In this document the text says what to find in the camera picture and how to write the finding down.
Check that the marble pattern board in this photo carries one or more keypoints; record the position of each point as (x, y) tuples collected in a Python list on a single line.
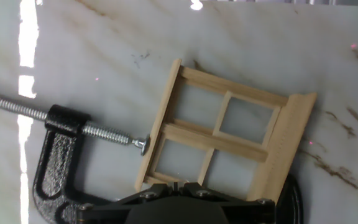
[(104, 46)]

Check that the black C-clamp with screw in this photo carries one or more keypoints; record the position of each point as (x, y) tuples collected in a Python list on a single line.
[(57, 161)]

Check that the wooden window frame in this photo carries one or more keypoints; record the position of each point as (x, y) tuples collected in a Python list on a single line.
[(291, 130)]

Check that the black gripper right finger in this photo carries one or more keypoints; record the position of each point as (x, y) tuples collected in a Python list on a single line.
[(210, 193)]

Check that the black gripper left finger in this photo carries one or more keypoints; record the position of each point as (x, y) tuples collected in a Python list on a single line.
[(148, 194)]

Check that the small wooden window sash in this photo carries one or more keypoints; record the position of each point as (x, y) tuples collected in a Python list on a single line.
[(222, 113)]

